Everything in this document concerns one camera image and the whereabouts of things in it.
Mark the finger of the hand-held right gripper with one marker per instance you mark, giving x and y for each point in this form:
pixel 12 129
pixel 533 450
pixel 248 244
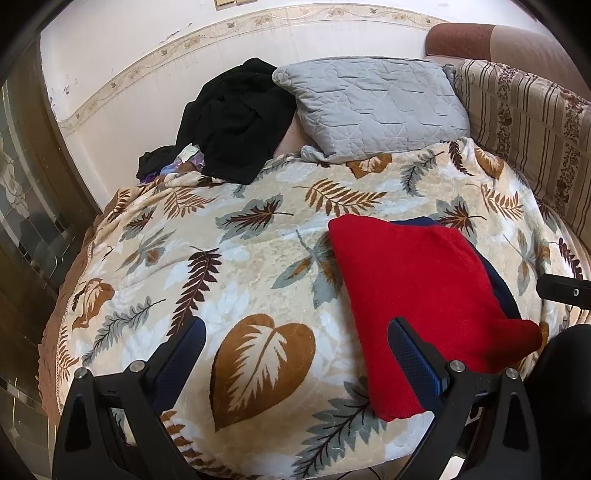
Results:
pixel 565 290

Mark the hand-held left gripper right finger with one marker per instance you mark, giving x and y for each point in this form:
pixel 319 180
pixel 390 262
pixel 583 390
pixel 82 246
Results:
pixel 415 360

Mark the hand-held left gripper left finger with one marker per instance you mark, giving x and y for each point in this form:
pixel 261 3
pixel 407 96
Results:
pixel 182 355

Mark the small cloth items heap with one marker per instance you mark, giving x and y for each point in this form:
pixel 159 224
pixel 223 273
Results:
pixel 182 168

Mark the striped patterned pillow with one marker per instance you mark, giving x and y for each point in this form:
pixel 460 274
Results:
pixel 531 134

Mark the grey quilted pillow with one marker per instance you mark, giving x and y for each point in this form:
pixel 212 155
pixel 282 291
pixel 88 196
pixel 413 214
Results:
pixel 374 106

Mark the leaf print blanket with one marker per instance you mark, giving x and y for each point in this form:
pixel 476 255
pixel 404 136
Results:
pixel 207 258

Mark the wooden door with glass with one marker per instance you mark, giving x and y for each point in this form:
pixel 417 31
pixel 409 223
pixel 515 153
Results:
pixel 32 221

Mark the brown and pink sofa backrest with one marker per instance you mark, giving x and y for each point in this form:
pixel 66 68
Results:
pixel 498 46

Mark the white packet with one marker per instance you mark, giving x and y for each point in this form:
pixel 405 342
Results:
pixel 189 152

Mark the large black garment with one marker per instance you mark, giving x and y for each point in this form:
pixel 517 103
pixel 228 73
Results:
pixel 235 124

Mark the dark cloth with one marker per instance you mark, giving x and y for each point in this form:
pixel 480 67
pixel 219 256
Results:
pixel 563 397

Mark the pink pillow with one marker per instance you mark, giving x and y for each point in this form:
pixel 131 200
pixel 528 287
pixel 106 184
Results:
pixel 288 141

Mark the red and blue sweater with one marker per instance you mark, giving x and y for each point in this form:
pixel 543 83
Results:
pixel 415 277

